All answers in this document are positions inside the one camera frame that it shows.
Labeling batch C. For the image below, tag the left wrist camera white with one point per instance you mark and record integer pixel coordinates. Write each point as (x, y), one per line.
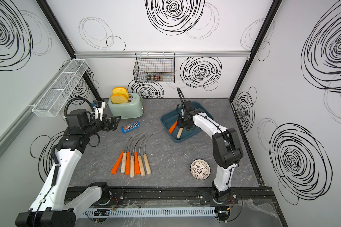
(99, 107)

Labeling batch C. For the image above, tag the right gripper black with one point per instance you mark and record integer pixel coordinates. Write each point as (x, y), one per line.
(179, 118)

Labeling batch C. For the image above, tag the blue candy packet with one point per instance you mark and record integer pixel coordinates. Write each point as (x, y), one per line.
(130, 127)

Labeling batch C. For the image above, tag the wooden handled sickle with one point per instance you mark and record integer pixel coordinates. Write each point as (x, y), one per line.
(179, 133)

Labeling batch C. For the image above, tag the mint green toaster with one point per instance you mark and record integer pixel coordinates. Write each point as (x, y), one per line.
(133, 109)

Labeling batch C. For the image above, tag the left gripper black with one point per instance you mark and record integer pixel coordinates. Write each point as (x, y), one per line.
(114, 125)

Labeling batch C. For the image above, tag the orange handled sickle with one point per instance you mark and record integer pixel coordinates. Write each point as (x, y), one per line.
(170, 131)

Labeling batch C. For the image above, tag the white wire wall shelf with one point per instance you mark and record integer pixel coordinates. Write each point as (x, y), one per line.
(60, 88)

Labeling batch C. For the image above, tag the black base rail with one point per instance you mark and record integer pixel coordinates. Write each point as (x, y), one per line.
(202, 195)

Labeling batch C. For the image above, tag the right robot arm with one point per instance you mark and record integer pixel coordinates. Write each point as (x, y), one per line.
(227, 151)

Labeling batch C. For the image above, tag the toast slice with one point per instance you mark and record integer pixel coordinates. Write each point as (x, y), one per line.
(119, 99)
(120, 91)

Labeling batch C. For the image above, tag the orange sickle far left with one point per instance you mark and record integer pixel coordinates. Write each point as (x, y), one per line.
(117, 163)

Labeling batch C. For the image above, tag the grey slotted cable duct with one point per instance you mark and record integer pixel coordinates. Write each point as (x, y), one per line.
(150, 212)

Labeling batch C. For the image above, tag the jar in wire basket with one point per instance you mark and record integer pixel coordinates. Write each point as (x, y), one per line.
(154, 77)

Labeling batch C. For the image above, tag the rear toast slice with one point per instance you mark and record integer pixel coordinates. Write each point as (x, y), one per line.
(120, 91)

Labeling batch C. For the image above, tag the black wire wall basket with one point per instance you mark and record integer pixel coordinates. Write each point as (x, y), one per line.
(159, 63)

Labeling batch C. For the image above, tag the white round strainer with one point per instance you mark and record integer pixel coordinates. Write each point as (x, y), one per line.
(200, 169)

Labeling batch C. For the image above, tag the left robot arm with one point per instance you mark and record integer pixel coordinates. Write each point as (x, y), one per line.
(49, 208)

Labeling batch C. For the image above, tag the front toast slice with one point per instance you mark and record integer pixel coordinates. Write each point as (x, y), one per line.
(119, 99)

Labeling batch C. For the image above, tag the teal plastic storage box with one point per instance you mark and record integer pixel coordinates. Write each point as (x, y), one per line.
(169, 119)

